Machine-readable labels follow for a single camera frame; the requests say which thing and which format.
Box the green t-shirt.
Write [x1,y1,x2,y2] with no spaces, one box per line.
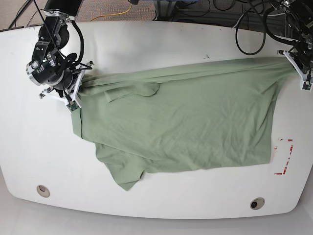
[71,58,295,190]

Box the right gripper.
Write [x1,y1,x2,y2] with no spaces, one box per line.
[39,61,94,104]

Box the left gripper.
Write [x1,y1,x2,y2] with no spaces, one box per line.
[277,50,313,83]

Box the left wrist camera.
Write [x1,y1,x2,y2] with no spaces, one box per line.
[300,80,313,92]

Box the left table grommet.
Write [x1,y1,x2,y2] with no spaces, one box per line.
[36,185,50,198]

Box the table grommet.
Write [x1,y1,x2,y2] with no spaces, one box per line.
[250,197,265,210]
[36,185,50,198]

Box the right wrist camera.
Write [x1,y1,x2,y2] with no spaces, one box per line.
[66,101,81,113]

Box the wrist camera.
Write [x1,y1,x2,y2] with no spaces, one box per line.
[66,101,81,113]
[300,80,313,92]

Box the red tape marking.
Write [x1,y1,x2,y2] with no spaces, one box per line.
[272,139,294,175]

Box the right table grommet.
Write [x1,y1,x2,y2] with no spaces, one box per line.
[250,197,265,210]

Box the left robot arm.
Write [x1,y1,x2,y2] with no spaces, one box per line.
[234,0,313,90]

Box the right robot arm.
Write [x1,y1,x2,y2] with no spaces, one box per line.
[26,0,93,111]

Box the yellow cable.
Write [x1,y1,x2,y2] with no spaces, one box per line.
[89,2,134,22]

